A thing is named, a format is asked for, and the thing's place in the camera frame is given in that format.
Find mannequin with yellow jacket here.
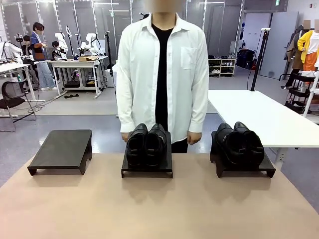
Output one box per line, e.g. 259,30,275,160
297,21,319,72

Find person's right forearm white sleeve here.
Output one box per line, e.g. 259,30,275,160
117,87,137,134

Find person in white shirt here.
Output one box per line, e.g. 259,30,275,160
116,0,210,154

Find black camera tripod pole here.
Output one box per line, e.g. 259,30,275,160
250,27,271,92

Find large white table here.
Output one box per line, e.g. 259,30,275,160
207,89,319,150

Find black box under desk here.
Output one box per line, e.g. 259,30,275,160
63,80,81,89

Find seated person dark hair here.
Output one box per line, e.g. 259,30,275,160
51,40,63,55

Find person in light jeans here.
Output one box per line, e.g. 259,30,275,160
29,21,58,91

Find black luggage bags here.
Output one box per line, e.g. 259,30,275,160
236,48,257,70

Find person's left forearm white sleeve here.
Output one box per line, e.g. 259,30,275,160
188,84,210,133

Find thin black tripod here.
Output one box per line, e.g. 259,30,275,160
104,30,114,71

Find white metal frame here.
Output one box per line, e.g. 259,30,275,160
302,72,319,118

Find seated person in varsity jacket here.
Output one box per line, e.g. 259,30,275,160
20,35,33,62

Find white shoe rack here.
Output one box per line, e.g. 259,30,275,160
208,57,237,78

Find black shoe stand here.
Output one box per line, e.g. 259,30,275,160
121,131,173,179
26,129,93,176
209,130,277,178

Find white desk with robots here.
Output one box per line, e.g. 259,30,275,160
49,58,109,100

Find black office chair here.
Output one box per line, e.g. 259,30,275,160
0,81,37,125

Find person's left hand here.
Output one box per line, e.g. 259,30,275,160
187,131,202,145

